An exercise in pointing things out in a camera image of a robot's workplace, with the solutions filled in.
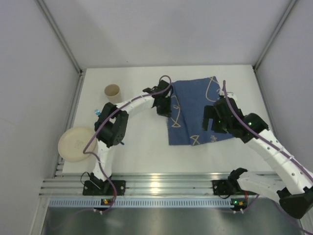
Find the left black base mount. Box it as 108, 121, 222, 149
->
82, 180, 126, 196

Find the aluminium corner post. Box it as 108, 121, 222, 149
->
253, 0, 300, 71
36, 0, 84, 74

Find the beige cup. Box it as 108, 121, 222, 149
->
104, 84, 122, 104

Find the right aluminium corner post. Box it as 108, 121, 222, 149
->
253, 0, 300, 71

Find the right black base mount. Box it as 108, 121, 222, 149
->
212, 180, 234, 198

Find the aluminium rail frame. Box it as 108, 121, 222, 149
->
39, 156, 284, 198

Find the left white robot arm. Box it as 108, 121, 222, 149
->
83, 75, 173, 182

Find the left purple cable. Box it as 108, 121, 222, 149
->
82, 75, 172, 214

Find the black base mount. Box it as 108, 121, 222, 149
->
82, 180, 126, 196
212, 180, 234, 198

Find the blue metallic spoon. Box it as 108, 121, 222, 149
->
96, 122, 126, 147

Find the left aluminium corner post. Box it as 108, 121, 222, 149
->
36, 0, 84, 74

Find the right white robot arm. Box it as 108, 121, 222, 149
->
202, 94, 313, 219

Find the slotted grey cable duct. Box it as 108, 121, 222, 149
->
49, 197, 247, 209

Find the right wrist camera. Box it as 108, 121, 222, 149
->
219, 89, 237, 101

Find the cream round plate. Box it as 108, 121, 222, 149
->
58, 126, 94, 163

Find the blue fish placemat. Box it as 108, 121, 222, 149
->
167, 76, 233, 146

